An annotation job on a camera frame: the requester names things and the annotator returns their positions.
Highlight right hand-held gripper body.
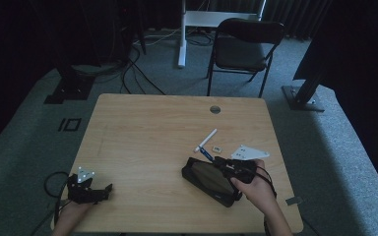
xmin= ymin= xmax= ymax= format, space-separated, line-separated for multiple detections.
xmin=222 ymin=145 xmax=271 ymax=185

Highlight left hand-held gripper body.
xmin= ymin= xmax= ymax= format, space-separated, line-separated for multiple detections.
xmin=66 ymin=166 xmax=103 ymax=206

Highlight blue ballpoint pen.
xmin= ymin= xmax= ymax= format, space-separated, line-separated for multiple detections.
xmin=199 ymin=147 xmax=216 ymax=162

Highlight black pencil case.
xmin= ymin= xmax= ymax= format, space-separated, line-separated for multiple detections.
xmin=181 ymin=156 xmax=244 ymax=208

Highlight white pen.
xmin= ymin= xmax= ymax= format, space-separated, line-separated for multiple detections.
xmin=194 ymin=128 xmax=219 ymax=153

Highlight person's left hand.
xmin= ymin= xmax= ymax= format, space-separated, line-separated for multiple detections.
xmin=58 ymin=199 xmax=96 ymax=227

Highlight person's right hand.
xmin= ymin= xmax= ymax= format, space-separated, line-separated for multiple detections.
xmin=229 ymin=158 xmax=279 ymax=210

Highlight grey tape strip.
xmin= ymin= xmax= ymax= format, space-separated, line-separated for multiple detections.
xmin=284 ymin=196 xmax=304 ymax=207

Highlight black stand with bolted base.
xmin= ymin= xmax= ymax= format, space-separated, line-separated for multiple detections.
xmin=282 ymin=73 xmax=326 ymax=113

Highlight black stand with square base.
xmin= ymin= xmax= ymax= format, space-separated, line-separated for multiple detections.
xmin=43 ymin=63 xmax=96 ymax=105

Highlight black folding chair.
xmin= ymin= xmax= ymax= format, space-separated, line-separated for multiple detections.
xmin=206 ymin=17 xmax=286 ymax=99

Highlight dark curtain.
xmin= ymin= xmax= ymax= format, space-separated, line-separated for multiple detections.
xmin=292 ymin=0 xmax=378 ymax=206

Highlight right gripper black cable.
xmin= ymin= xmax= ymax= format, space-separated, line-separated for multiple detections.
xmin=255 ymin=164 xmax=279 ymax=200

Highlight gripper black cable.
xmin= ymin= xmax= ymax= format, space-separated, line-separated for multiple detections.
xmin=43 ymin=170 xmax=71 ymax=227
xmin=255 ymin=164 xmax=279 ymax=200

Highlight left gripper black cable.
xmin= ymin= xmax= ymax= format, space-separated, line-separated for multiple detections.
xmin=43 ymin=170 xmax=71 ymax=227

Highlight black floor cables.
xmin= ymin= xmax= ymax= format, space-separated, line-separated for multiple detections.
xmin=120 ymin=45 xmax=167 ymax=96

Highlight white floor cable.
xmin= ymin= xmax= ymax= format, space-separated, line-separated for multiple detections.
xmin=133 ymin=27 xmax=182 ymax=47

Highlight white desk frame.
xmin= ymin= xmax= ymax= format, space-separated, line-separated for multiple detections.
xmin=177 ymin=0 xmax=268 ymax=69

